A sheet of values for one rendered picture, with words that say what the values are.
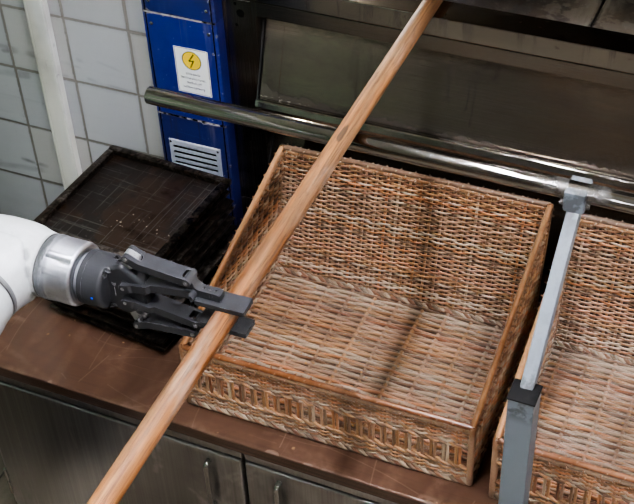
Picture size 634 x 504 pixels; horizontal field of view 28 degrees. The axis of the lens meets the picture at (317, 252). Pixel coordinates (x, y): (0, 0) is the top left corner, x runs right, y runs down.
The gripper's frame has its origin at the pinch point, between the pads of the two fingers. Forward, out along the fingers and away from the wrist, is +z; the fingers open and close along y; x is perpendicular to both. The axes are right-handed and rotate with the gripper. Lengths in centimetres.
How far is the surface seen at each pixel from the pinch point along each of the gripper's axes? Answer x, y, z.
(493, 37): -81, 3, 12
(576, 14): -89, 1, 24
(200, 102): -45, 2, -26
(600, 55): -80, 3, 31
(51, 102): -81, 39, -83
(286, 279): -68, 61, -24
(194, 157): -79, 43, -49
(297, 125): -44.1, 2.3, -8.7
